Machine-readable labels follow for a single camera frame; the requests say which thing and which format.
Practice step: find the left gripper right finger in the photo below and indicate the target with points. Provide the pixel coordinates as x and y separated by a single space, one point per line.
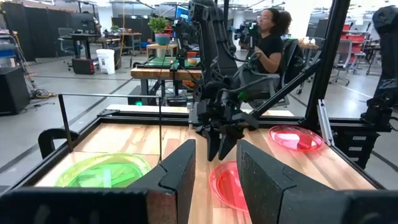
273 199

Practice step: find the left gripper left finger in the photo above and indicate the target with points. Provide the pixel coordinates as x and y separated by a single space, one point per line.
183 174

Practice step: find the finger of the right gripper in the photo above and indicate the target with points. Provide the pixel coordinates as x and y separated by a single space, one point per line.
230 138
213 143

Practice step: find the red translucent plate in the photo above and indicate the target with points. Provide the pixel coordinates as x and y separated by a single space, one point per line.
227 186

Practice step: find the green plate with strips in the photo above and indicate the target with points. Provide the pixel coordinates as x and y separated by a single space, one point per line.
121 169

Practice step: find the red plate with several strips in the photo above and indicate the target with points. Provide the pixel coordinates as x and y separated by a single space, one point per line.
295 138

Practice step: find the green translucent plate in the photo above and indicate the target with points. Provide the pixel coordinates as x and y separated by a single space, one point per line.
93 174

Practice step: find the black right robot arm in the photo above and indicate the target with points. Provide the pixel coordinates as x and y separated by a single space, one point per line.
208 37

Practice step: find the wooden table with green mat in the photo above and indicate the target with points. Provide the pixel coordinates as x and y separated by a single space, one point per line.
155 73

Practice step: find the person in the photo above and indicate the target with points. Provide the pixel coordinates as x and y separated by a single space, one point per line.
270 46

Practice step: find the black office chair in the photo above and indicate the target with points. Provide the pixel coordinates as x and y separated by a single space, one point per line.
293 59

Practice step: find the small wooden stool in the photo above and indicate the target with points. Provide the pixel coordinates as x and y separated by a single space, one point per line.
161 46

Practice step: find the teal and pink pot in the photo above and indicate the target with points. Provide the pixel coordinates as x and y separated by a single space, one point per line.
162 39

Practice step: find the blue screen monitor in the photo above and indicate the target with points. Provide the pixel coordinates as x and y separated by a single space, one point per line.
182 12

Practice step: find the green leafy plant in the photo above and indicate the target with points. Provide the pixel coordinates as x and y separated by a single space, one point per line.
158 25

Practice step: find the white bucket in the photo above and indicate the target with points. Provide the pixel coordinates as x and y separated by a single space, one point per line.
105 62

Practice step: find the grey office chair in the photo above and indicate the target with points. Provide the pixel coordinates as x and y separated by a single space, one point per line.
343 53

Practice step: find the black table clamp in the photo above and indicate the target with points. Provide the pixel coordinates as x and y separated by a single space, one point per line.
45 137

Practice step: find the red and black box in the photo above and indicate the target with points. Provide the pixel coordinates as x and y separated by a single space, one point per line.
83 67

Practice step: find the black cabinet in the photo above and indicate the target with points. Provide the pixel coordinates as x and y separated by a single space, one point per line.
12 90

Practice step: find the black partition curtain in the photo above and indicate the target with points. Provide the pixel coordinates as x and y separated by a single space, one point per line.
37 31

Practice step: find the silver bracket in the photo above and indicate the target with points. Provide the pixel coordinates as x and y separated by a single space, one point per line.
325 124

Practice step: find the black aluminium rig frame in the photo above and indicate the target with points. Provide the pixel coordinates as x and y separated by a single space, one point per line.
328 62

